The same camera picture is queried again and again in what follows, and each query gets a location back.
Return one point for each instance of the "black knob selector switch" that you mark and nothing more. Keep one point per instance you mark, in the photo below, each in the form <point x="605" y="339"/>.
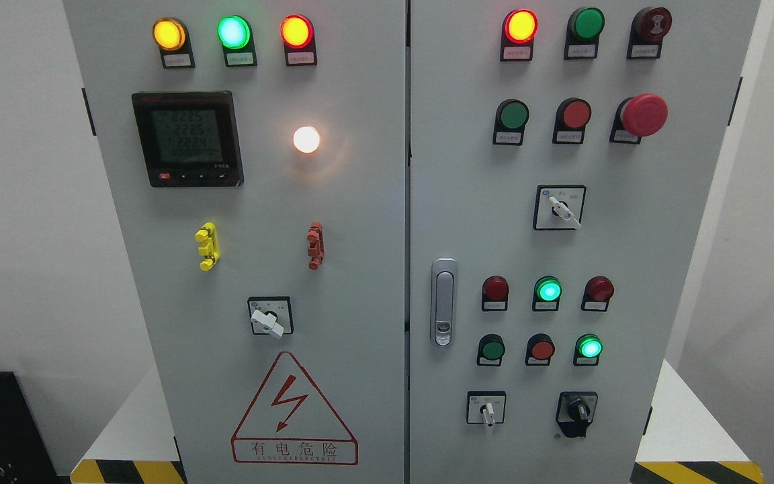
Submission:
<point x="575" y="412"/>

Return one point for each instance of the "red electrical warning sticker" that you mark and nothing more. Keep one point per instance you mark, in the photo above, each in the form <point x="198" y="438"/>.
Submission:
<point x="290" y="422"/>

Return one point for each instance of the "small red push button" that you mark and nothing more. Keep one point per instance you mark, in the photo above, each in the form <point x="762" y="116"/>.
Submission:
<point x="539" y="350"/>

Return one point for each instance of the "black digital power meter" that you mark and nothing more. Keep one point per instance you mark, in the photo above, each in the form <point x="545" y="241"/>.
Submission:
<point x="189" y="138"/>

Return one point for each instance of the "yellow terminal connector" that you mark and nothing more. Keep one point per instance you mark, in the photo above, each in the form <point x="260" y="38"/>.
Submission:
<point x="206" y="237"/>

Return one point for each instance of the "white glowing lamp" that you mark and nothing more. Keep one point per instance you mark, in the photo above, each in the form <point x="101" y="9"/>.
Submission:
<point x="306" y="139"/>

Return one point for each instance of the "green right lower indicator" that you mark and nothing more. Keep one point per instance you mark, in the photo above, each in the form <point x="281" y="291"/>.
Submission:
<point x="587" y="350"/>

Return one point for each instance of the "dark red buzzer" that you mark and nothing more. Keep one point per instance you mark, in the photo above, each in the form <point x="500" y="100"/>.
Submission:
<point x="649" y="27"/>

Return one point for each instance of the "grey electrical cabinet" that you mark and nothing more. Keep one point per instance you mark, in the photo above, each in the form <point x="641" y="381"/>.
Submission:
<point x="404" y="96"/>

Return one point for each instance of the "green unlit top indicator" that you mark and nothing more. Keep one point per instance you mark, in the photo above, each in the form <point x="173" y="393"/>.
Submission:
<point x="583" y="31"/>

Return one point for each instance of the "white upper selector switch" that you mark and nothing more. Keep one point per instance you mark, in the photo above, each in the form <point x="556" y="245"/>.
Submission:
<point x="559" y="207"/>

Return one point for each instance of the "red right indicator light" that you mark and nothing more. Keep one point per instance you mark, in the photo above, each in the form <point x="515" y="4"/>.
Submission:
<point x="597" y="294"/>

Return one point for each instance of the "white rotary selector switch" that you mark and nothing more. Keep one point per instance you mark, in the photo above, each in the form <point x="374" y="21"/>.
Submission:
<point x="271" y="315"/>

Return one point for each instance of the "red terminal connector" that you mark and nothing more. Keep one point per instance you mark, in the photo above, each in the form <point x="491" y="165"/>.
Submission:
<point x="316" y="248"/>

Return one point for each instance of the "red lit top indicator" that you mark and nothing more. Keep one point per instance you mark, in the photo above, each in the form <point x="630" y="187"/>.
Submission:
<point x="517" y="36"/>

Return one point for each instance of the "green lit middle indicator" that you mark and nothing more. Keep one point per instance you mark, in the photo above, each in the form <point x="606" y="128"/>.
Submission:
<point x="546" y="295"/>

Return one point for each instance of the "red emergency stop button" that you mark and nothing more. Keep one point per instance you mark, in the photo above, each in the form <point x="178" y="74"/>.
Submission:
<point x="637" y="117"/>

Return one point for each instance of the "red lit indicator light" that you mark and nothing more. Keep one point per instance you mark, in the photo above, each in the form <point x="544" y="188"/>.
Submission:
<point x="297" y="33"/>

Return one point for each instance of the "small green push button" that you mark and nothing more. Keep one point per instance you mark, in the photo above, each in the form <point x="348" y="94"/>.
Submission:
<point x="490" y="350"/>

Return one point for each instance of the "yellow indicator light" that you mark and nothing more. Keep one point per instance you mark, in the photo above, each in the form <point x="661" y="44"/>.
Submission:
<point x="172" y="37"/>

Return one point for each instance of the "white platform with hazard stripes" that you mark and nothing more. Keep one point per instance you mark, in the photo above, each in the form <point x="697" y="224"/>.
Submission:
<point x="682" y="444"/>

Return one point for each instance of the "dark red indicator light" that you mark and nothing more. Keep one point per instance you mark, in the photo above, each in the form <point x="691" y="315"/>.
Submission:
<point x="494" y="294"/>

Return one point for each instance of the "silver door handle lock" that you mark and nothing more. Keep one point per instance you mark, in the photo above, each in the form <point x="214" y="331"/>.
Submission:
<point x="443" y="292"/>

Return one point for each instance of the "green lit indicator light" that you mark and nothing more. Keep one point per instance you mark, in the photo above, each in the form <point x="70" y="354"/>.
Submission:
<point x="236" y="36"/>

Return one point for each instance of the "white lower selector switch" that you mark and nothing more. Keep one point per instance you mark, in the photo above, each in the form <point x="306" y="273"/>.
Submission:
<point x="486" y="408"/>

